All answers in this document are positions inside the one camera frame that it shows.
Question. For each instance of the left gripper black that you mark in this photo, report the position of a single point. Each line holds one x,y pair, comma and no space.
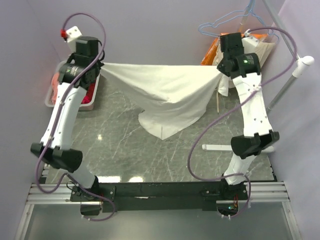
100,64

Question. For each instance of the white floral print t-shirt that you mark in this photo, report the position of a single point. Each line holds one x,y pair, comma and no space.
172,97

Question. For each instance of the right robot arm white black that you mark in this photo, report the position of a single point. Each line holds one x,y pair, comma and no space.
245,72

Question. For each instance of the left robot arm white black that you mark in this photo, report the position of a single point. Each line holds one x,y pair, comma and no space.
75,77

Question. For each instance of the orange hanging garment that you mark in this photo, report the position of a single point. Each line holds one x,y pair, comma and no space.
211,53

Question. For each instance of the beige hanging garment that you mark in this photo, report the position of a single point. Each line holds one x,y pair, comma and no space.
262,50

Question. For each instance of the pink garment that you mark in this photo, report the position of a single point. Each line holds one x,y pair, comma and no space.
54,85

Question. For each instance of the white plastic laundry basket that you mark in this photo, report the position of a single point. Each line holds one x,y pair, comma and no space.
83,107

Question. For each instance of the silver white clothes rack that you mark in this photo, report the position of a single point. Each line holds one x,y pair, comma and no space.
302,64

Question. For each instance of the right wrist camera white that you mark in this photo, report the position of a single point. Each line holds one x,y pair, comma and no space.
250,41

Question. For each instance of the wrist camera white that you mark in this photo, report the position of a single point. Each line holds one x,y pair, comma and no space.
70,36
250,41

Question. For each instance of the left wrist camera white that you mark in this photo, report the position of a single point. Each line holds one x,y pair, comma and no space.
70,36

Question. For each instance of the blue wire hanger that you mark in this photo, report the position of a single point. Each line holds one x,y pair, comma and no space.
272,37
220,22

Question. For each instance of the aluminium black mounting rail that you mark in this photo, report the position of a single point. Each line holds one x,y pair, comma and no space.
153,196

